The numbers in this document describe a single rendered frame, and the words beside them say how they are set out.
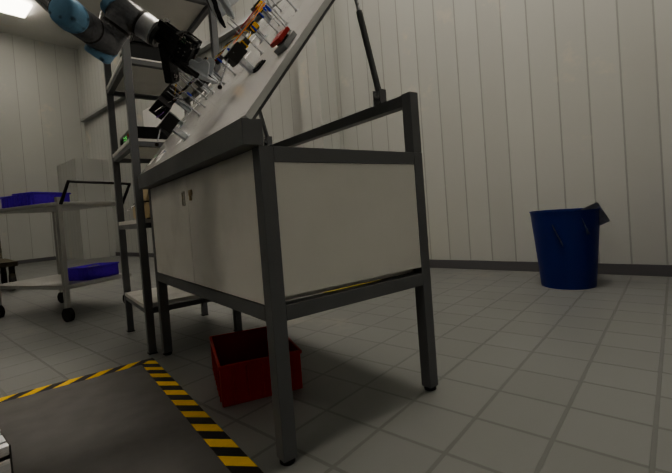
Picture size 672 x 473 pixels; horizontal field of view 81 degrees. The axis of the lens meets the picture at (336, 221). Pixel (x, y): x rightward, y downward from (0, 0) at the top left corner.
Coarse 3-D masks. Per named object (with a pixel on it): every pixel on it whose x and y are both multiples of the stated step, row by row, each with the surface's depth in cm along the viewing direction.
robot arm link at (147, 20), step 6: (144, 18) 111; (150, 18) 112; (156, 18) 114; (138, 24) 111; (144, 24) 111; (150, 24) 112; (156, 24) 113; (138, 30) 112; (144, 30) 112; (150, 30) 112; (138, 36) 114; (144, 36) 113
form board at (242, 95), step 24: (312, 0) 124; (264, 24) 185; (288, 24) 130; (312, 24) 107; (264, 48) 138; (288, 48) 105; (240, 72) 145; (264, 72) 109; (216, 96) 154; (240, 96) 114; (264, 96) 98; (192, 120) 165; (216, 120) 120; (168, 144) 176; (192, 144) 126
